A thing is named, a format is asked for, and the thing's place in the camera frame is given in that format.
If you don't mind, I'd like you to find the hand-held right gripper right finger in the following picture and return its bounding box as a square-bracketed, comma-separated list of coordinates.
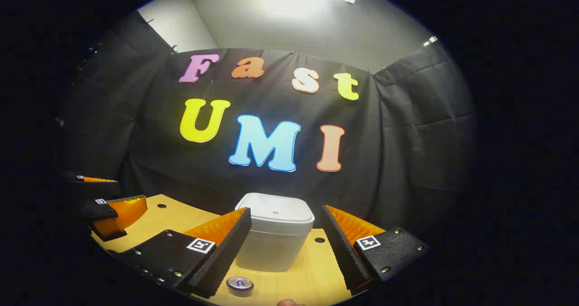
[322, 205, 429, 294]

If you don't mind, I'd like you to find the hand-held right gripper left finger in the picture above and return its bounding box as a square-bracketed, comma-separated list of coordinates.
[115, 207, 252, 298]

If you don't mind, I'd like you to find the white desktop garbage bin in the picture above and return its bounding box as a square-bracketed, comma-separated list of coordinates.
[235, 193, 315, 273]

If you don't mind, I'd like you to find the wooden desktop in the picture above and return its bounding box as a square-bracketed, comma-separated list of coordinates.
[90, 194, 377, 306]

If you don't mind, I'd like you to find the black backdrop cloth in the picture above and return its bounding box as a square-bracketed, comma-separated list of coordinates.
[54, 10, 478, 248]

